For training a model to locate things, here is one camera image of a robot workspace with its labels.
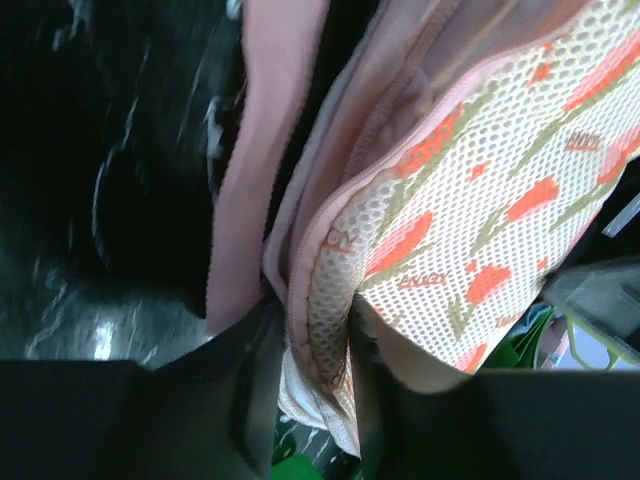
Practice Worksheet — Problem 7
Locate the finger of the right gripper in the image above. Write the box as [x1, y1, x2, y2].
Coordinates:
[542, 257, 639, 370]

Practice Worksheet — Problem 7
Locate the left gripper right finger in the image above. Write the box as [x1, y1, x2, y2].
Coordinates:
[349, 298, 639, 479]

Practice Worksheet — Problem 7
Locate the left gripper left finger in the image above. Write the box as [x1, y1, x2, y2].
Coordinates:
[1, 300, 284, 479]

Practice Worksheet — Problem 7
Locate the pink mesh laundry bag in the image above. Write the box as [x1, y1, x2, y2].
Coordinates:
[264, 1, 639, 455]

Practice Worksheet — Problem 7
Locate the pink satin bra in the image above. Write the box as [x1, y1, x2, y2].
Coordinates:
[206, 0, 329, 335]

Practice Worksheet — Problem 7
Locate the green plastic bin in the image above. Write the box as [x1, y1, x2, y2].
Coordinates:
[271, 421, 362, 480]

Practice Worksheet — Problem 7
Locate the green ring binder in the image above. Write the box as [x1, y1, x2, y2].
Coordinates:
[478, 303, 555, 373]

